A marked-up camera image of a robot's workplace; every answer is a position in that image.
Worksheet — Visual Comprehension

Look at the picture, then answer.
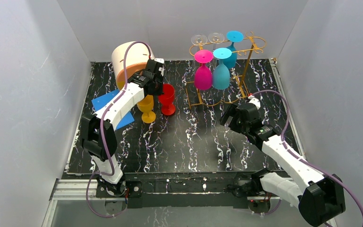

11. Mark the yellow wine glass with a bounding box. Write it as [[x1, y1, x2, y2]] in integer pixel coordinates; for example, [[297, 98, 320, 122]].
[[137, 95, 156, 123]]

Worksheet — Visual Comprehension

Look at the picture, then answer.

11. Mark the red wine glass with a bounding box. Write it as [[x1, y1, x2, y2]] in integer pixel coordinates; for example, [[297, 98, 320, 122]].
[[158, 84, 175, 116]]

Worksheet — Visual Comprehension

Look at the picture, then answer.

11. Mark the white cylindrical drawer box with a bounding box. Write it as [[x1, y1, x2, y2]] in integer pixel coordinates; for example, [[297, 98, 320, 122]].
[[111, 41, 154, 90]]

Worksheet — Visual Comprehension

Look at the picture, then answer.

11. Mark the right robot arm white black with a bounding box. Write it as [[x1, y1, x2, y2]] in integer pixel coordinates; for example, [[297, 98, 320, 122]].
[[220, 103, 346, 227]]

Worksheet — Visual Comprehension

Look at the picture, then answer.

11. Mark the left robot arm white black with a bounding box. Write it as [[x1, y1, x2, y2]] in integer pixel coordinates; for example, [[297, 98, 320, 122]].
[[79, 58, 164, 185]]

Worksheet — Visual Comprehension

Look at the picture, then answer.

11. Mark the light blue wine glass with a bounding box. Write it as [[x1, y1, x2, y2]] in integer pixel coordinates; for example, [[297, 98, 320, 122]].
[[212, 48, 232, 90]]

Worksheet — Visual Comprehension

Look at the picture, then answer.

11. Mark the magenta wine glass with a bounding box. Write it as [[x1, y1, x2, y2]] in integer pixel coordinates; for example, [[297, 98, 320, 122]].
[[194, 50, 214, 90]]

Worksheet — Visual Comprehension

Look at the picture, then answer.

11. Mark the clear wine glass left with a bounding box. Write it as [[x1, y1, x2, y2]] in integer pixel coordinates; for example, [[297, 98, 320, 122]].
[[191, 34, 207, 51]]

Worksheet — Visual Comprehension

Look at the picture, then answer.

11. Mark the clear wine glass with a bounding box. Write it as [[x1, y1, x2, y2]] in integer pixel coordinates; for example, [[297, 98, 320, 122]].
[[191, 34, 207, 51], [208, 33, 225, 51]]

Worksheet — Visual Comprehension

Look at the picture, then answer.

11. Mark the clear wine glass right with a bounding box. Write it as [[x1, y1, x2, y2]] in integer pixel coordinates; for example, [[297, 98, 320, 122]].
[[208, 33, 225, 51]]

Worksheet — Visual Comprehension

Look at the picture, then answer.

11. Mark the teal wine glass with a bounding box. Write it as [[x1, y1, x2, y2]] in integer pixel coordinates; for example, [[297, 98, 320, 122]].
[[223, 30, 244, 69]]

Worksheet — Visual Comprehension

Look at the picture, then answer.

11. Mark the blue flat sheet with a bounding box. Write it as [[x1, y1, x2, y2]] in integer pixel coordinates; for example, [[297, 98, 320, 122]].
[[91, 90, 136, 131]]

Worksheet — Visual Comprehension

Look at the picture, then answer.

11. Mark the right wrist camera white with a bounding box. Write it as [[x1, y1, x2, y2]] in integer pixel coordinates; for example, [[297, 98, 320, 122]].
[[248, 95, 261, 110]]

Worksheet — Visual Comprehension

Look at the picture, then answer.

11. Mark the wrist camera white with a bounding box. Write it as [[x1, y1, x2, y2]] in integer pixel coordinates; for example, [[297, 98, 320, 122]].
[[154, 58, 164, 71], [248, 95, 261, 110]]

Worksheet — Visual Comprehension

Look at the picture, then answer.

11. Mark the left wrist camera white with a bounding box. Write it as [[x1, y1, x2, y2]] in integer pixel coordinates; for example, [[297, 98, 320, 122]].
[[154, 58, 164, 71]]

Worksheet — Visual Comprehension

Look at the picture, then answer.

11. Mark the gold wire glass rack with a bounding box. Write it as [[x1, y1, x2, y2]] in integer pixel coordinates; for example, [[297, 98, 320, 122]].
[[185, 30, 267, 108]]

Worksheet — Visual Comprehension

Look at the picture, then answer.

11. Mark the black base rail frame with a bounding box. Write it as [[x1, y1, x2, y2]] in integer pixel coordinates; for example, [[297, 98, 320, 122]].
[[51, 172, 281, 215]]

